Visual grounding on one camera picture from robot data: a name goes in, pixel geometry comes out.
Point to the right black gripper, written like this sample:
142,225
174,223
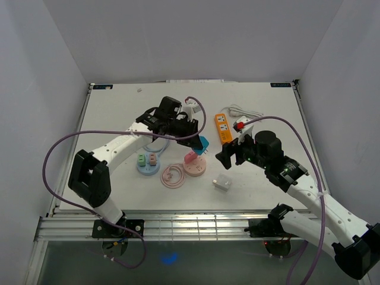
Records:
230,148

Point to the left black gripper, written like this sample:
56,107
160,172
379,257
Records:
192,126

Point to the blue charger plug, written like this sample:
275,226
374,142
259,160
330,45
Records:
203,149

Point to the coral pink plug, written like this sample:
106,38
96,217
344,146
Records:
190,157

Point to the white grey charger plug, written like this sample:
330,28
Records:
222,182

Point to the pink brown charger plug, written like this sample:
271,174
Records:
152,159

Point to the green charger plug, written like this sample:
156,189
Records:
141,160

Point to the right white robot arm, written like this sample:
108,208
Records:
351,241

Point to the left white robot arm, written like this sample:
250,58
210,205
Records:
91,170

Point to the orange power strip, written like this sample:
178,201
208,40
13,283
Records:
223,128

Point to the pink round power strip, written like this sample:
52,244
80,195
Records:
196,167

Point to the blue round power strip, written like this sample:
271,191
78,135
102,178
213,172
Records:
149,170

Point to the right corner label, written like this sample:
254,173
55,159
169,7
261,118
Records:
280,85

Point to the corner label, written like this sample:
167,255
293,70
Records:
102,87
280,85

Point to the left corner label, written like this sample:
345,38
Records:
102,87

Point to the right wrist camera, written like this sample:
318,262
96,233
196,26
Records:
243,128

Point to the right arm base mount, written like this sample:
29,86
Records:
272,225

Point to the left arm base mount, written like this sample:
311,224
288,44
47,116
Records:
130,229

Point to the aluminium rail frame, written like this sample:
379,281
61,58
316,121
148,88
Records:
174,205

